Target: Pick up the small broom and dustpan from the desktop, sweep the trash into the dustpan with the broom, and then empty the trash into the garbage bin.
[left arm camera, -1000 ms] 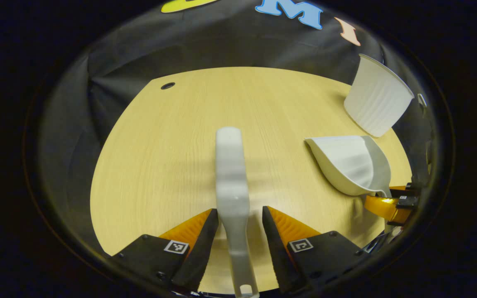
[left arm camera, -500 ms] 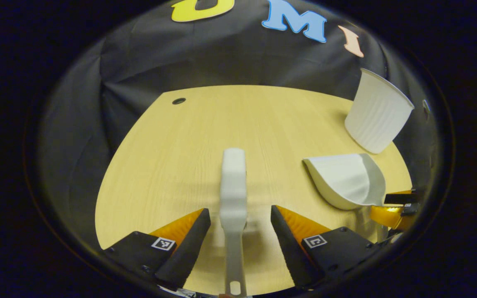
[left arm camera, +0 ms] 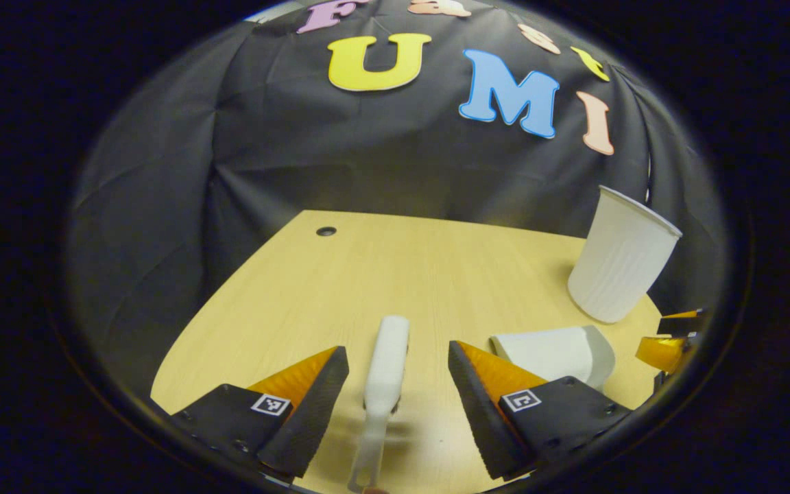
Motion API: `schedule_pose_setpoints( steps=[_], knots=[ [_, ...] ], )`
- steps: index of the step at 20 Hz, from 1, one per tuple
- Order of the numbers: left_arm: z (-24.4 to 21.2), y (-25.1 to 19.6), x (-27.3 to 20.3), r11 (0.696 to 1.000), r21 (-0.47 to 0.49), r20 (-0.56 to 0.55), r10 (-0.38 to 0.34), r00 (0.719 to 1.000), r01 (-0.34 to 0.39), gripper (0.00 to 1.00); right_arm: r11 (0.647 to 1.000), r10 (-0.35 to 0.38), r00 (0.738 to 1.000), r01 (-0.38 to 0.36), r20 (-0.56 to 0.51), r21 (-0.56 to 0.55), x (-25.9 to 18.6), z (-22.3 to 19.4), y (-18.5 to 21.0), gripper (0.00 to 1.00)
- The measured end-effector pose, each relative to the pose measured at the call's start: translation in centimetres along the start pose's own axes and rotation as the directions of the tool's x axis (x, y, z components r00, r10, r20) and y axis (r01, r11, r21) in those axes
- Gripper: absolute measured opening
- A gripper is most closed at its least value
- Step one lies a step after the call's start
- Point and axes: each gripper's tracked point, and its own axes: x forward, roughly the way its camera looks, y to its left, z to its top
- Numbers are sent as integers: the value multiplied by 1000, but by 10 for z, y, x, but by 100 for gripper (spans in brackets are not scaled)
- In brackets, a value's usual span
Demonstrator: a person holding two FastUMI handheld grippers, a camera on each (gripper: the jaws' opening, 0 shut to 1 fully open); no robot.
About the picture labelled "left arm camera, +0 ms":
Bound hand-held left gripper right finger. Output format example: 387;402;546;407
448;340;636;481

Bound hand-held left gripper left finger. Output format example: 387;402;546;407
169;345;351;481

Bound white garbage bin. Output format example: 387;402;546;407
567;185;683;325

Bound grey dustpan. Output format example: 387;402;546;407
490;325;617;393

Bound small white broom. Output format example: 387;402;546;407
347;315;411;494

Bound wooden desktop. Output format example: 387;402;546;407
150;210;663;494

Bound black backdrop cloth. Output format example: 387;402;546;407
66;0;728;412

